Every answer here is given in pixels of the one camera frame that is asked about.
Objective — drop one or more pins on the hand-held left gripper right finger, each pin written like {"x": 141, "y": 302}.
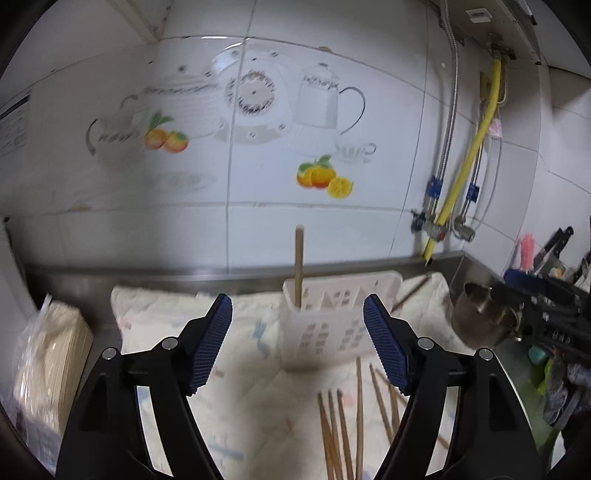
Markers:
{"x": 385, "y": 346}

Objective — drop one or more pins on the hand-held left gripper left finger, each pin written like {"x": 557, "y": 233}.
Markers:
{"x": 211, "y": 344}

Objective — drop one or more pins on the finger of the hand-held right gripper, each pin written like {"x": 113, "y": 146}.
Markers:
{"x": 549, "y": 334}
{"x": 547, "y": 304}

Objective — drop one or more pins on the white plastic utensil basket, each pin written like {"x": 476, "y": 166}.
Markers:
{"x": 323, "y": 337}

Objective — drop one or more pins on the pile of wooden chopsticks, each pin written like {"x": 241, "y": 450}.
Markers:
{"x": 359, "y": 415}

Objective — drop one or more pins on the white printed cloth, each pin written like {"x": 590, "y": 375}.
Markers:
{"x": 258, "y": 378}

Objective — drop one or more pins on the brown bamboo chopstick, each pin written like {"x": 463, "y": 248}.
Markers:
{"x": 299, "y": 258}
{"x": 411, "y": 291}

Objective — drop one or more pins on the small steel pot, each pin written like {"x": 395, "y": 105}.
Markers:
{"x": 480, "y": 318}

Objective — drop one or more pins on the steel water valve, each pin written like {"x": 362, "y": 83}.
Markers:
{"x": 465, "y": 228}

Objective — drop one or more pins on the brass water valve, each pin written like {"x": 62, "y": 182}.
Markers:
{"x": 431, "y": 226}

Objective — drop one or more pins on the beige packet in plastic bag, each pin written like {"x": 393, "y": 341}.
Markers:
{"x": 51, "y": 355}

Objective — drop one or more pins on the pink hanging tag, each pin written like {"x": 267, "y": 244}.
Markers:
{"x": 497, "y": 128}

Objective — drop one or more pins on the white water heater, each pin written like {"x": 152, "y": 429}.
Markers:
{"x": 485, "y": 27}

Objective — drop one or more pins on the white wall label sticker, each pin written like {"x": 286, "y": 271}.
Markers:
{"x": 14, "y": 124}

